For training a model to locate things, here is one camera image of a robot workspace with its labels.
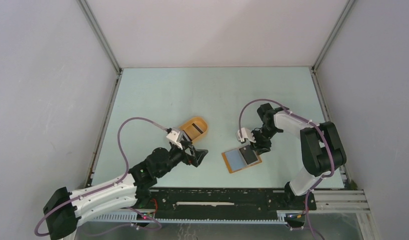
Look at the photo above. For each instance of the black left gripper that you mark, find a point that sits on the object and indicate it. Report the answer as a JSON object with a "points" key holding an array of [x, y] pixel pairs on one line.
{"points": [[196, 155]]}

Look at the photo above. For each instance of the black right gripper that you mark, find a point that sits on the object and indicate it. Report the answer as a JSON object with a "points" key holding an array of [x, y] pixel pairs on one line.
{"points": [[260, 147]]}

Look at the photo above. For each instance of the black VIP card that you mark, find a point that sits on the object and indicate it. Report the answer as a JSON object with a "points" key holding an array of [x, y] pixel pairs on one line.
{"points": [[248, 154]]}

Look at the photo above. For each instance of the orange oval plastic tray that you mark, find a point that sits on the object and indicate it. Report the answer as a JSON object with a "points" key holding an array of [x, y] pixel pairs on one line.
{"points": [[194, 129]]}

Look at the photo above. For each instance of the orange leather card holder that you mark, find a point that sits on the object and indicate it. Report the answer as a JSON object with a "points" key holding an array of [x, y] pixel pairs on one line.
{"points": [[235, 162]]}

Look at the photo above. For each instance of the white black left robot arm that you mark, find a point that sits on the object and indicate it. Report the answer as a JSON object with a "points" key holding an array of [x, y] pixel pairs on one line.
{"points": [[67, 210]]}

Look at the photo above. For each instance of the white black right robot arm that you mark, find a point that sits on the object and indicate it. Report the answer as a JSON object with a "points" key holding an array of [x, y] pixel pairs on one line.
{"points": [[322, 151]]}

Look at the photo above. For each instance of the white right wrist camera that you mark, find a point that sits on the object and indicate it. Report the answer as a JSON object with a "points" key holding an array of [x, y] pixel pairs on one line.
{"points": [[245, 135]]}

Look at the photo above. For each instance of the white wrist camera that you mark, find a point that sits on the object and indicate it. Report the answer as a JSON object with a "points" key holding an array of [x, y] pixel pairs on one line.
{"points": [[245, 135], [175, 138]]}

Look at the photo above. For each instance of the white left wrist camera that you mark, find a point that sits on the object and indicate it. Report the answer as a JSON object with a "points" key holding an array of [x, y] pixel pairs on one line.
{"points": [[175, 138]]}

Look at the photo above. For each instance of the black mounting base plate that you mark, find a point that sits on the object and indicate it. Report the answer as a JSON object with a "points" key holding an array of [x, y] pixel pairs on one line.
{"points": [[219, 212]]}

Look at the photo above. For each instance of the grey slotted cable duct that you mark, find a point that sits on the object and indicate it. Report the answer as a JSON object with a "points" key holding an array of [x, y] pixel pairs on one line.
{"points": [[132, 217]]}

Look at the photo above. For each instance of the aluminium frame rail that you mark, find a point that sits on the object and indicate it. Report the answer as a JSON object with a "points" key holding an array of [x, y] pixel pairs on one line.
{"points": [[268, 199]]}

